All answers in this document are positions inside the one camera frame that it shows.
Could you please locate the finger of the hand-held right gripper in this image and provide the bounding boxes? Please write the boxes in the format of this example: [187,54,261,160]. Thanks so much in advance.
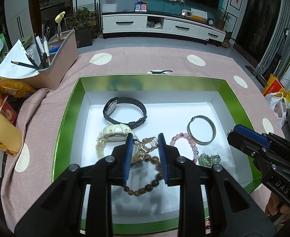
[234,125,272,149]
[227,131,266,158]

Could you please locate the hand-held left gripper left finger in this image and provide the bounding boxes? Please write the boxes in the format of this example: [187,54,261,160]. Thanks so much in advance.
[14,133,136,237]

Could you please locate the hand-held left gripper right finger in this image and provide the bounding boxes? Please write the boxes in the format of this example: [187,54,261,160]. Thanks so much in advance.
[157,133,276,237]

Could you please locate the brown wooden bead bracelet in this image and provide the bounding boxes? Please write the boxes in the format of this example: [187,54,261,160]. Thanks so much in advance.
[123,154,164,196]

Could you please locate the silver bangle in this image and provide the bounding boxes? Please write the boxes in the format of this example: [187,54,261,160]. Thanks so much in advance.
[187,116,216,146]

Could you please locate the white wristwatch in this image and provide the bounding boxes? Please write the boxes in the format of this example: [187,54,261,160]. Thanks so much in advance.
[96,124,139,165]

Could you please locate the pink bead bracelet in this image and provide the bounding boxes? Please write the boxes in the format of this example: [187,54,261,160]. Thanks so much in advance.
[170,133,200,165]

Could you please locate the green jade bracelet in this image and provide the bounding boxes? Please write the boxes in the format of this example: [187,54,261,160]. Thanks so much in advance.
[198,153,222,166]

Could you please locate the black wristwatch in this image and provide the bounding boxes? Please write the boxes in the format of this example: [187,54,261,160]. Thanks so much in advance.
[103,96,147,129]

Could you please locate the green cardboard box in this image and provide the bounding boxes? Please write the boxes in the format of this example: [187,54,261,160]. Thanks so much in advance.
[51,74,265,236]

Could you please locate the person's right hand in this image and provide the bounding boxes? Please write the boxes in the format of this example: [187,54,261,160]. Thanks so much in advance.
[265,193,290,224]

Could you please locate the white plastic bag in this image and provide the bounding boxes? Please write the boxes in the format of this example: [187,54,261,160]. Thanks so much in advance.
[265,92,287,126]

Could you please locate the yellow red paper bag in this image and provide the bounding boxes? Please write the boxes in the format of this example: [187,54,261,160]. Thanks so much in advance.
[262,74,285,97]

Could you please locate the pink polka dot tablecloth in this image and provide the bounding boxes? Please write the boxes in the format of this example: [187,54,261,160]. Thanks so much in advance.
[0,53,281,235]

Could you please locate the small potted plant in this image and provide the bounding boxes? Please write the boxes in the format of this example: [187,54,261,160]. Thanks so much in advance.
[220,31,236,48]

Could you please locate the grey striped curtain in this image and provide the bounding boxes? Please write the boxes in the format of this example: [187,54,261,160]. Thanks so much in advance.
[255,0,290,77]

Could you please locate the tall potted plant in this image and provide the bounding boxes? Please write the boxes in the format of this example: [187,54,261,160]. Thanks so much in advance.
[214,7,232,30]

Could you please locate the pink desk organizer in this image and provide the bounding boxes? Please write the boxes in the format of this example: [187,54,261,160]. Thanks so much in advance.
[0,29,79,89]

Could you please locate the yellow snack packets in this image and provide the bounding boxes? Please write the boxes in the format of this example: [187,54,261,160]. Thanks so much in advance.
[0,104,23,157]

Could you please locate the yellow white desk calendar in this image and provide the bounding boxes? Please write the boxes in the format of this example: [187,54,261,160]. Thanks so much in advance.
[191,8,208,21]

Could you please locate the yellow snack packet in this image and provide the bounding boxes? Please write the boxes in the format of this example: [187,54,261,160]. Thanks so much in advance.
[0,78,37,99]

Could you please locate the white television cabinet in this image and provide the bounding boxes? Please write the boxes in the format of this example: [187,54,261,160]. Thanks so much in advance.
[101,11,227,46]

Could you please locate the red snack packets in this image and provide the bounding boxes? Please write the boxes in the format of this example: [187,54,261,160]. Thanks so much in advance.
[0,79,18,125]

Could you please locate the black plant stand with plants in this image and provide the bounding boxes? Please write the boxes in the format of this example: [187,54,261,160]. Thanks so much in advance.
[68,4,98,48]

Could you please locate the black pencil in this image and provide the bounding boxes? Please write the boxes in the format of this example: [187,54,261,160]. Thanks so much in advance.
[11,60,39,70]

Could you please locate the white paper sheets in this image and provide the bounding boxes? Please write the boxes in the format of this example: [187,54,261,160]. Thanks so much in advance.
[0,39,40,79]

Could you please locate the clear plastic storage bin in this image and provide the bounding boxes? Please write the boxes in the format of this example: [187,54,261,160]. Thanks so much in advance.
[99,0,138,14]

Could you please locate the yellow hand back scratcher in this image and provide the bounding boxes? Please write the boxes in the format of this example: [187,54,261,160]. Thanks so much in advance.
[55,11,66,39]

